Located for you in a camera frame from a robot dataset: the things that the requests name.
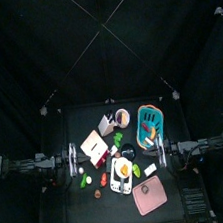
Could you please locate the black pot lid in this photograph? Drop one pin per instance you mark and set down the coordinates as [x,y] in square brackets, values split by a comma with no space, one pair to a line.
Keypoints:
[124,148]

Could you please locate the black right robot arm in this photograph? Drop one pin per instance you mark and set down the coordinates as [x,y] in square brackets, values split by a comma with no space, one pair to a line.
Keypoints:
[202,144]

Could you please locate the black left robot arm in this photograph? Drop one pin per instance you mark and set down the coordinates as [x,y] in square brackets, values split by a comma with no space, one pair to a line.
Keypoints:
[27,166]

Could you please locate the white toy food piece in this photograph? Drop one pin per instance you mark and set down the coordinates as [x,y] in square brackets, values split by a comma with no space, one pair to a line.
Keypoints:
[149,141]
[113,150]

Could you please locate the white toy egg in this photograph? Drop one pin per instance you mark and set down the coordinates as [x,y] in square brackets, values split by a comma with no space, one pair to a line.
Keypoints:
[81,170]

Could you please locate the wooden box red drawer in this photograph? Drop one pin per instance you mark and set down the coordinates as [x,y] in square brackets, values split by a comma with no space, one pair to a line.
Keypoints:
[93,146]

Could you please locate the white toy sushi block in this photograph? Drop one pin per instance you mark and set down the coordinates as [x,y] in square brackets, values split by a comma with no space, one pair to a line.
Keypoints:
[150,170]

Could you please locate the orange toy food piece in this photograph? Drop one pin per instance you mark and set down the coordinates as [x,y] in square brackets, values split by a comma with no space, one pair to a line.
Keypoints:
[152,133]

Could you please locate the white round toy slice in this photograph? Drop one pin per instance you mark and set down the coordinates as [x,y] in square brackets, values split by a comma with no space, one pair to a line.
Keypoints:
[88,180]

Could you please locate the green toy leaf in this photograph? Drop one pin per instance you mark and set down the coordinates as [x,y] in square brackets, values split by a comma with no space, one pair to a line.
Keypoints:
[136,170]

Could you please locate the red toy food piece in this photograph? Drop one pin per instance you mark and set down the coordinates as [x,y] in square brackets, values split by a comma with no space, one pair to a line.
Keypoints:
[146,127]

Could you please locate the orange toy carrot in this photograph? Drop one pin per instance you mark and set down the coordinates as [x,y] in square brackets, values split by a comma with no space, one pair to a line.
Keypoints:
[103,180]

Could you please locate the yellow toy food piece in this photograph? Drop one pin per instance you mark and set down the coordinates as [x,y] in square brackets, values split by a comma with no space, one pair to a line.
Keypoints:
[124,170]

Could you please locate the teal basket orange rim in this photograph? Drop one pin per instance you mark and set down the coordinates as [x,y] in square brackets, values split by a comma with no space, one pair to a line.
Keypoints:
[156,118]

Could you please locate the small brown toy food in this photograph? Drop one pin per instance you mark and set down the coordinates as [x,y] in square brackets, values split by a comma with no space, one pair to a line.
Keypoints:
[117,155]

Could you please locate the green toy lettuce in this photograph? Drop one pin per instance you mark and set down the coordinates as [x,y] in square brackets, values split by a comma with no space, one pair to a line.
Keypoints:
[117,139]

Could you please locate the brown toy food piece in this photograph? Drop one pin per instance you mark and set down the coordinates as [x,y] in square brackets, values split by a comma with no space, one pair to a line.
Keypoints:
[97,194]

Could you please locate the small white bowl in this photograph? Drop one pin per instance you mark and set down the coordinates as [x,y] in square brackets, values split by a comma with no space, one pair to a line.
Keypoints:
[126,114]

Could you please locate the purple toy food piece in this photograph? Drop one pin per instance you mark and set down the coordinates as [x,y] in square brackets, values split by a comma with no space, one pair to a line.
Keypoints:
[119,118]

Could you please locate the pink cutting board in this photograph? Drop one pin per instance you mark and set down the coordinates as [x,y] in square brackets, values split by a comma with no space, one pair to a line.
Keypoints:
[153,200]

